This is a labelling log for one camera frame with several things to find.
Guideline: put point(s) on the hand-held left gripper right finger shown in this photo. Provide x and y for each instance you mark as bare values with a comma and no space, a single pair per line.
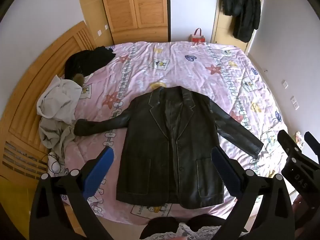
226,172

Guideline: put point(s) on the colourful small packet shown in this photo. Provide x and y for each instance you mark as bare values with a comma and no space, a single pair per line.
300,138

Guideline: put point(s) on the beige garment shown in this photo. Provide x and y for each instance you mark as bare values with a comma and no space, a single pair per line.
52,132

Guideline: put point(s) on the white lace garment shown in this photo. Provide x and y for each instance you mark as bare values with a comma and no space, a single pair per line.
197,232

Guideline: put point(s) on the black fur-trimmed garment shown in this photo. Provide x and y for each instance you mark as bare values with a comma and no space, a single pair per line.
87,60

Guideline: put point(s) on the white wall outlet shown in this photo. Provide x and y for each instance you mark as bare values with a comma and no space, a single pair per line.
285,83
296,105
293,99

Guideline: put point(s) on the black leather jacket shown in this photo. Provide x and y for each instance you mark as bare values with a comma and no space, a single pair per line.
150,142

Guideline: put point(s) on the pink printed blanket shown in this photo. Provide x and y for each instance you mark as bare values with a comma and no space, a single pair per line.
175,65

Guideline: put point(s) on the white hoodie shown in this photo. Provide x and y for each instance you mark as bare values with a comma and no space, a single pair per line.
62,97

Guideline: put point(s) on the cream door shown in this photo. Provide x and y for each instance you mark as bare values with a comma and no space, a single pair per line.
220,28

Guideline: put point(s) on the black hanging coat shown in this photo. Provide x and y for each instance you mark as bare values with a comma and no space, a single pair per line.
242,10

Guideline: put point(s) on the person's right hand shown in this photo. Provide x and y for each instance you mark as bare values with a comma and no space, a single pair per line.
298,202

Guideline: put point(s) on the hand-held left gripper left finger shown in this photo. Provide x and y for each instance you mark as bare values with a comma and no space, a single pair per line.
98,170

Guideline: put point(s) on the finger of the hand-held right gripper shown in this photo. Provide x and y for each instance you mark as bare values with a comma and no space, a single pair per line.
287,141
312,142

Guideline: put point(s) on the wooden wardrobe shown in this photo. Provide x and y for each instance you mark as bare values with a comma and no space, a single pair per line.
140,5

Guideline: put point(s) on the wooden headboard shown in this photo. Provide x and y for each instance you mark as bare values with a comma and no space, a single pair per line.
37,80

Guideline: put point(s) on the red gift bag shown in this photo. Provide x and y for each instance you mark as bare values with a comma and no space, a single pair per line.
197,38

